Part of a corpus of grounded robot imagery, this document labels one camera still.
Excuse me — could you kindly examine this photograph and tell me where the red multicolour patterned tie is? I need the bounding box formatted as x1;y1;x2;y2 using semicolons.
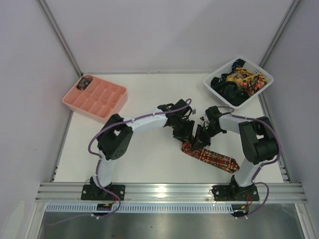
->
181;142;240;174

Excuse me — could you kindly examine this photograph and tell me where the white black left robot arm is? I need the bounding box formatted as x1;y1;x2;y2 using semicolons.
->
88;99;194;199

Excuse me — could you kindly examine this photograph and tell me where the red floral tie in basket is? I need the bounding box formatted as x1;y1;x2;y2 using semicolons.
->
237;74;267;97

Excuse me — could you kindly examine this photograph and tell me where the yellow patterned tie in basket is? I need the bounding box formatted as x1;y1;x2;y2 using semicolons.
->
226;67;259;84

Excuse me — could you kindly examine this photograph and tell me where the white perforated plastic basket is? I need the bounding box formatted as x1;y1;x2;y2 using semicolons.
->
203;57;274;109

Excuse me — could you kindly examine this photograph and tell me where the pink compartment tray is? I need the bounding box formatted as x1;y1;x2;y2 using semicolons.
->
62;74;128;123

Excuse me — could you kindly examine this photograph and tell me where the rolled dark tie in tray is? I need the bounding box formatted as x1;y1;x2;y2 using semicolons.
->
76;76;93;91

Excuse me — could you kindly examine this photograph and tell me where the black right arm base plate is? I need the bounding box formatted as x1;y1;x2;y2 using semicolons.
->
211;184;260;202

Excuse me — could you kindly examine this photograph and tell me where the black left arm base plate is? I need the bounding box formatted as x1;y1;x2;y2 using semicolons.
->
81;184;126;201

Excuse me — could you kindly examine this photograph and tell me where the aluminium front rail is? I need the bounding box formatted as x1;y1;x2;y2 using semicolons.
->
35;182;307;204

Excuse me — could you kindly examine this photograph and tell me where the white slotted cable duct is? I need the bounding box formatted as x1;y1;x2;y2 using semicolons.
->
45;203;234;214

